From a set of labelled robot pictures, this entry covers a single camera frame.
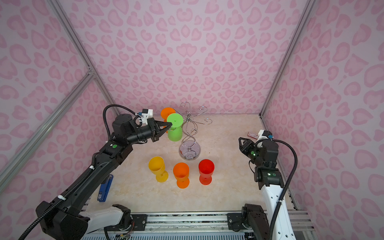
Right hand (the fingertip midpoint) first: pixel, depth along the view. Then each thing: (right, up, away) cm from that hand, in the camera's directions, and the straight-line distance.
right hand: (241, 138), depth 73 cm
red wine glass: (-17, -15, +3) cm, 23 cm away
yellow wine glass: (-43, -15, +8) cm, 46 cm away
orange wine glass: (-30, -18, +6) cm, 35 cm away
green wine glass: (-32, +3, -1) cm, 32 cm away
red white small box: (+19, 0, +34) cm, 39 cm away
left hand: (-32, +8, -9) cm, 34 cm away
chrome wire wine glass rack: (-26, -9, +25) cm, 37 cm away
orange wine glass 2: (-37, +13, +3) cm, 40 cm away
